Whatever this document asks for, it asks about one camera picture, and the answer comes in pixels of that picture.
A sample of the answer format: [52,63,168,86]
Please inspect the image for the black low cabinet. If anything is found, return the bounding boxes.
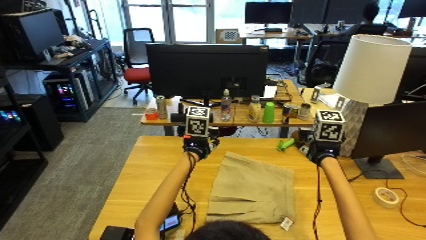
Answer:
[0,93,66,152]

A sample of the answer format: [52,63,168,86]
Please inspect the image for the computer tower with coloured lights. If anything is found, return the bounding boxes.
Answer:
[43,70,98,115]

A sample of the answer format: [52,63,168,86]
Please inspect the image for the black glove cable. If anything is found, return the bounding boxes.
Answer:
[312,164,324,240]
[179,151,200,236]

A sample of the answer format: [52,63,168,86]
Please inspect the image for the large black monitor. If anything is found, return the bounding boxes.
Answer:
[144,42,271,107]

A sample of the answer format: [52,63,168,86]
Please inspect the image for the black left glove cable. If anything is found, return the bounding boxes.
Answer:
[179,151,200,236]

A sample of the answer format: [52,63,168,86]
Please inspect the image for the white table lamp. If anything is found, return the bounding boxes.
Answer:
[332,33,415,158]

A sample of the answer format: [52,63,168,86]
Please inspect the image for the black shelf rack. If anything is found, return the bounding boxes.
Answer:
[0,38,122,123]

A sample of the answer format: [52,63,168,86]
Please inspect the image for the cream sauce bottle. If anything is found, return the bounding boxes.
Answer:
[247,94,264,124]

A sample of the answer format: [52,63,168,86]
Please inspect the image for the clear water bottle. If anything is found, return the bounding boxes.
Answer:
[220,88,235,123]

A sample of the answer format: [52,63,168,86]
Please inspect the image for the beige folded shorts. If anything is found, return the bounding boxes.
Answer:
[206,151,299,225]

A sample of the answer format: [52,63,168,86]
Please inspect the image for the white marker cube glove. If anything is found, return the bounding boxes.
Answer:
[184,105,212,138]
[312,109,348,143]

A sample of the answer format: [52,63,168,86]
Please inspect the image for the black tilted monitor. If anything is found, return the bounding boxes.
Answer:
[0,8,67,64]

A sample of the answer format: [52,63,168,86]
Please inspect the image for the white marker cube right glove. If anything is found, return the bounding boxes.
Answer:
[312,109,348,143]

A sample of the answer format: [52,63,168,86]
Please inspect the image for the dark drink can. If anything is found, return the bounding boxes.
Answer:
[281,102,295,125]

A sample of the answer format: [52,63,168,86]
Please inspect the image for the orange small cup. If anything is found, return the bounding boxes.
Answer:
[144,107,160,121]

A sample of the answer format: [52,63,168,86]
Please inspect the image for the black monitor on square stand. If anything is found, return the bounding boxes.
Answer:
[351,101,426,181]

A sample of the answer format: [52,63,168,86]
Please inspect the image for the person's right hand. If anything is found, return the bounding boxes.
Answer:
[296,131,344,166]

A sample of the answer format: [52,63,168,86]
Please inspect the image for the thin black table cable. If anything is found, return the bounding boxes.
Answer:
[347,171,426,229]

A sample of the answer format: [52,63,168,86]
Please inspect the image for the green plastic clip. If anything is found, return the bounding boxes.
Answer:
[276,137,297,153]

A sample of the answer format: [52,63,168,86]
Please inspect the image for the white marker cube left glove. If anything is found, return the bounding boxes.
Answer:
[184,105,212,138]

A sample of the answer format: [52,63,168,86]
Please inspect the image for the black box device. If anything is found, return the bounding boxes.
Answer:
[99,225,136,240]

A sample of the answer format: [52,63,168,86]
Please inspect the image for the black smartphone with lit screen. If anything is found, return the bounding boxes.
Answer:
[159,213,183,233]

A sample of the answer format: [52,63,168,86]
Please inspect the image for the black office chair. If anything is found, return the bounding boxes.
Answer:
[304,39,351,88]

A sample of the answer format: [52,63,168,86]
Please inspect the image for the black right glove cable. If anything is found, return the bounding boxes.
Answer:
[312,164,324,240]

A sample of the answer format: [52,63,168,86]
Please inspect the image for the small black background monitor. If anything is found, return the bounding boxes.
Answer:
[244,1,295,25]

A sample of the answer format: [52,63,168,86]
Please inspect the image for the wide black background monitor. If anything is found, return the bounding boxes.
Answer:
[289,0,376,27]

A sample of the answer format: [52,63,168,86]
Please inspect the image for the red seat office chair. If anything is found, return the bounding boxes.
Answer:
[122,27,156,106]

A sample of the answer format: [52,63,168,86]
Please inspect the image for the glass jar with lid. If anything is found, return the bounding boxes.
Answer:
[299,102,313,122]

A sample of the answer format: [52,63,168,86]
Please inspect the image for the person's left hand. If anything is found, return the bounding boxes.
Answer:
[182,127,223,161]

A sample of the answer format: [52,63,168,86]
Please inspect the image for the white tape roll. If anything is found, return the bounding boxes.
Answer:
[372,186,401,210]

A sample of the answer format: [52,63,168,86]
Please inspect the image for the white garment tag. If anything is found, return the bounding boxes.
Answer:
[280,216,297,232]

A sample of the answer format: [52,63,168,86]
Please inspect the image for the checkerboard calibration board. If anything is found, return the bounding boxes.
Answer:
[215,28,245,45]

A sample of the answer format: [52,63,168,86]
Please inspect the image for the green plastic cup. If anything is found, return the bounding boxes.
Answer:
[261,101,277,125]

